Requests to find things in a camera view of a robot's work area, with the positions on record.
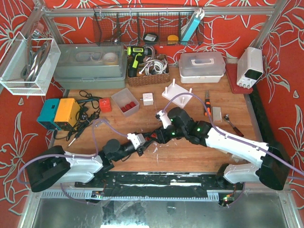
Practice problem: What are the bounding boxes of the white coiled cables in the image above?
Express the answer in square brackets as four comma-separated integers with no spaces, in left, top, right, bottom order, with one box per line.
[139,59,169,76]

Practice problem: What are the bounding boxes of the white cube power socket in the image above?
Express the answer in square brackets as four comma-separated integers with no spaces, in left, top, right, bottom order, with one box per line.
[142,93,154,106]

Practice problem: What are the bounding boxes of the green cordless drill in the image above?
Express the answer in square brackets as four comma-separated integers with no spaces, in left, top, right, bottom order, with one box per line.
[126,46,154,77]

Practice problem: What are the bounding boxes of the white plastic storage box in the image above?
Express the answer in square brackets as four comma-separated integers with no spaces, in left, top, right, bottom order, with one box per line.
[179,52,226,84]

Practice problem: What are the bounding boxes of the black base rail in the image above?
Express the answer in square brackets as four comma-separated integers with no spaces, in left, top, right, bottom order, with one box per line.
[75,171,243,190]

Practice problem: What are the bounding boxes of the woven wicker basket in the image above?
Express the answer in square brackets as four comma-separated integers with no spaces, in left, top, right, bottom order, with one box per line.
[127,54,170,87]

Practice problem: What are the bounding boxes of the white peg board fixture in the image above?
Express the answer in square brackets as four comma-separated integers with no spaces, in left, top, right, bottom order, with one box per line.
[161,78,192,108]

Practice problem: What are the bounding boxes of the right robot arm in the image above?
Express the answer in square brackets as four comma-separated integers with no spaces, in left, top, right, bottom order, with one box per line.
[155,107,291,190]

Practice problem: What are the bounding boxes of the translucent box with orange label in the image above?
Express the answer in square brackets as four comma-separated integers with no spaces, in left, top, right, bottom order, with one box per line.
[212,106,222,123]

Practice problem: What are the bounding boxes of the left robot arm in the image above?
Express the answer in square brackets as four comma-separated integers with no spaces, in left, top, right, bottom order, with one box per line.
[25,133,152,192]

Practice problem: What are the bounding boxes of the clear acrylic hanging box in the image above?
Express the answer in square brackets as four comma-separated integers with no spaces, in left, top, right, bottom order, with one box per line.
[0,32,61,96]

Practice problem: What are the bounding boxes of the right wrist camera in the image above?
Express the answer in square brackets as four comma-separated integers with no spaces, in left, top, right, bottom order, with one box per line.
[155,110,172,129]

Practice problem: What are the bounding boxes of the small red springs in bin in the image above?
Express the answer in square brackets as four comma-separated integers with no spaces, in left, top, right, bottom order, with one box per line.
[121,102,136,113]

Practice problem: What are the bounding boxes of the grey plastic tape container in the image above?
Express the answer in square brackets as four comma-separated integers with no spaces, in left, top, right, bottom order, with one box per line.
[54,44,127,90]

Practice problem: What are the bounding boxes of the black wire wall basket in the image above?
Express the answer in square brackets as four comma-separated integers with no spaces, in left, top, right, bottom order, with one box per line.
[93,4,204,46]

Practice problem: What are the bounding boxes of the red cube block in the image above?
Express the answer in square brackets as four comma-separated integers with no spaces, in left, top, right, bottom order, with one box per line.
[99,98,112,113]

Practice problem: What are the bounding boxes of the yellow teal soldering station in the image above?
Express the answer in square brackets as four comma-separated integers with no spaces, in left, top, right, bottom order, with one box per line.
[37,98,80,131]

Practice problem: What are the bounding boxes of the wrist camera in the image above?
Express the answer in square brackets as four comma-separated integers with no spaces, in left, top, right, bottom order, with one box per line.
[127,133,146,149]
[155,110,172,129]

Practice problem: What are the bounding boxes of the yellow tape measure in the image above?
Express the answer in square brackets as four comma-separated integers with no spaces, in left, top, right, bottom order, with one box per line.
[167,35,179,45]

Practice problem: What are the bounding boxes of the soldering iron with cable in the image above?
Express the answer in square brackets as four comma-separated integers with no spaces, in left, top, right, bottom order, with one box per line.
[53,90,102,147]

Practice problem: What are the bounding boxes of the translucent spring bin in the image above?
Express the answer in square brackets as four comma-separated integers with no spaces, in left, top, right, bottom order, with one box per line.
[111,88,140,117]

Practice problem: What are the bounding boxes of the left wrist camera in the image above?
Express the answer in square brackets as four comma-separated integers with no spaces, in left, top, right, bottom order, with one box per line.
[127,133,146,149]

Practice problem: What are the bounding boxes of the orange black screwdriver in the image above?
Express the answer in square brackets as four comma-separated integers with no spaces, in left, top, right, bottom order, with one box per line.
[204,90,211,116]

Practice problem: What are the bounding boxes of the white bench power supply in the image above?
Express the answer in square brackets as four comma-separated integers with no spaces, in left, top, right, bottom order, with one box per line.
[237,47,264,89]

